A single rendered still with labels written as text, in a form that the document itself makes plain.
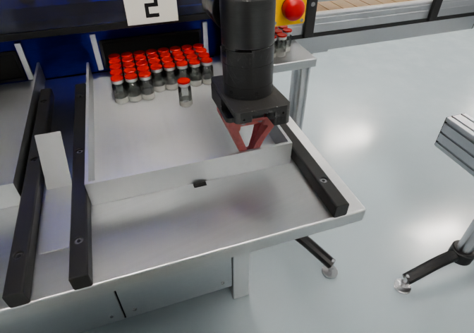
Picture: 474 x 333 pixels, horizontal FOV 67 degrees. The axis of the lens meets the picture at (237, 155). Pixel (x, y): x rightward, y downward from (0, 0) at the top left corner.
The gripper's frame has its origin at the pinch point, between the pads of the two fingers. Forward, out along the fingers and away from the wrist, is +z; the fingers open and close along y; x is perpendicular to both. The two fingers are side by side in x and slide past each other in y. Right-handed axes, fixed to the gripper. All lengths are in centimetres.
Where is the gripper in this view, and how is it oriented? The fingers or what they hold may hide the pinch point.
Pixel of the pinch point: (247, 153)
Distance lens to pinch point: 46.9
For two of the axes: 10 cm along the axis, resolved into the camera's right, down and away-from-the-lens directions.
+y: -3.1, -5.5, 7.7
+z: 0.2, 8.1, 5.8
